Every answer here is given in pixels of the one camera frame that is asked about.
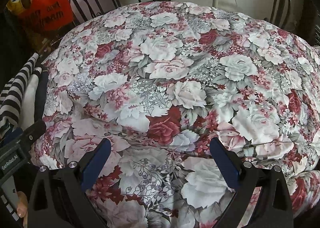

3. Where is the floral rose bedspread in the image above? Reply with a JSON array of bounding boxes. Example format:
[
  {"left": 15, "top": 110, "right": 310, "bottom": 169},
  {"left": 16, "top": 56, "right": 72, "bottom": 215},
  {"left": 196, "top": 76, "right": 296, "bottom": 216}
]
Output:
[{"left": 31, "top": 1, "right": 319, "bottom": 227}]

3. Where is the dark navy folded garment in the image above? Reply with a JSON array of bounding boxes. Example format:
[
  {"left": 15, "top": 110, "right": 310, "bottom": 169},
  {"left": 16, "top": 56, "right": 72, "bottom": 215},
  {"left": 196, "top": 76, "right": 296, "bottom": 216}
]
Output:
[{"left": 34, "top": 67, "right": 49, "bottom": 121}]

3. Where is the black white striped folded garment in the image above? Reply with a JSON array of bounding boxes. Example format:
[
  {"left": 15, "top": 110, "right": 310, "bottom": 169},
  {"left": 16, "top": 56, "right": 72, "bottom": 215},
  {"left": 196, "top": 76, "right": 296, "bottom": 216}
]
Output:
[{"left": 1, "top": 53, "right": 39, "bottom": 139}]

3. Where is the person's left hand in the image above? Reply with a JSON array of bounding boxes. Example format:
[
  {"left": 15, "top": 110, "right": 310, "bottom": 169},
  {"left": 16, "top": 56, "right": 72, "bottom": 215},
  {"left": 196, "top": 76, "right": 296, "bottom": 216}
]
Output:
[{"left": 17, "top": 191, "right": 28, "bottom": 228}]

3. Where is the red plush sleep pillow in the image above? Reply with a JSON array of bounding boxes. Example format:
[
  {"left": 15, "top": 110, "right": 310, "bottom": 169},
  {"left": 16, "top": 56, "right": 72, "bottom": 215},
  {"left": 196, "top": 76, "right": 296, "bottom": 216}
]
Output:
[{"left": 7, "top": 0, "right": 74, "bottom": 33}]

